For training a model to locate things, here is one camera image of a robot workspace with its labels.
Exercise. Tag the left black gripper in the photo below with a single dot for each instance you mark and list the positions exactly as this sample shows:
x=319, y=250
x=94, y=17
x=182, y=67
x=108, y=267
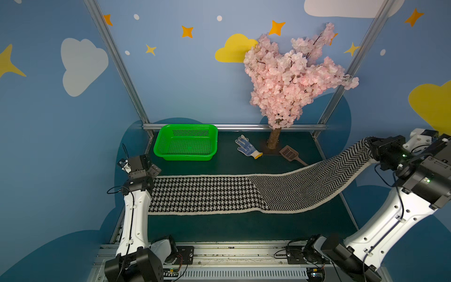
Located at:
x=148, y=173

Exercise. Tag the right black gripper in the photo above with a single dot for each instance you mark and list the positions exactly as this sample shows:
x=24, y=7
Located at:
x=374, y=150

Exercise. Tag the black white patterned scarf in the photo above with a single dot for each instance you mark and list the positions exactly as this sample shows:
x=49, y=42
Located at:
x=288, y=193

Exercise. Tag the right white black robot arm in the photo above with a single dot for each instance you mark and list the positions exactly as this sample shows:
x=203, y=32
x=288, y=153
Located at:
x=421, y=185

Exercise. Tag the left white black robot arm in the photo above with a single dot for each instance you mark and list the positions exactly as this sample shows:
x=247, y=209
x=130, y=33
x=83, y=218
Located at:
x=136, y=260

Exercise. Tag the green plastic basket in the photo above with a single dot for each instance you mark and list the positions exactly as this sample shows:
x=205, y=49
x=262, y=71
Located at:
x=186, y=142

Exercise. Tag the brown plastic slotted scoop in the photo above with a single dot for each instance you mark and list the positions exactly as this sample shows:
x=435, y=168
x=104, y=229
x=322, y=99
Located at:
x=290, y=154

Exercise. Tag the white blue work glove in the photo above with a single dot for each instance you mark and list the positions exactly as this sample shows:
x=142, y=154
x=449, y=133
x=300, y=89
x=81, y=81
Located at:
x=246, y=148

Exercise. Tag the pink artificial blossom tree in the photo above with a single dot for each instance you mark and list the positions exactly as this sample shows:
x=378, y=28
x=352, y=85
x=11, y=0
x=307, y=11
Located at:
x=285, y=83

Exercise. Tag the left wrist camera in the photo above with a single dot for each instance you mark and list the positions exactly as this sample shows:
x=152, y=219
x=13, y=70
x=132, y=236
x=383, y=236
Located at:
x=124, y=165

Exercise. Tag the aluminium back frame bar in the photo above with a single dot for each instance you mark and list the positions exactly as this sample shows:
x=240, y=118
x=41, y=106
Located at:
x=247, y=127

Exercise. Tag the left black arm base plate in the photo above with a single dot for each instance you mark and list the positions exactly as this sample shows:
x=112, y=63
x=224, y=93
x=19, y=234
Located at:
x=184, y=255

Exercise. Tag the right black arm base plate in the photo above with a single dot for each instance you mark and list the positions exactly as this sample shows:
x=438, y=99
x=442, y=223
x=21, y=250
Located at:
x=300, y=255

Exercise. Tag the right aluminium frame post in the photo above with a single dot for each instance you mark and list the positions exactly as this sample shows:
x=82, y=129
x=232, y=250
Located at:
x=366, y=44

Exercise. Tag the aluminium frame post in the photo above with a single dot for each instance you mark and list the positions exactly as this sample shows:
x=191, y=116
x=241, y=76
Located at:
x=366, y=44
x=96, y=14

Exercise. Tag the aluminium front rail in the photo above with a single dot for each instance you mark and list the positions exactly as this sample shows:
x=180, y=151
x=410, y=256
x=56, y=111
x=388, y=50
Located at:
x=254, y=261

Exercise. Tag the left aluminium frame post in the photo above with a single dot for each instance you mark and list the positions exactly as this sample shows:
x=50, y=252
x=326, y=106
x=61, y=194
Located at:
x=96, y=14

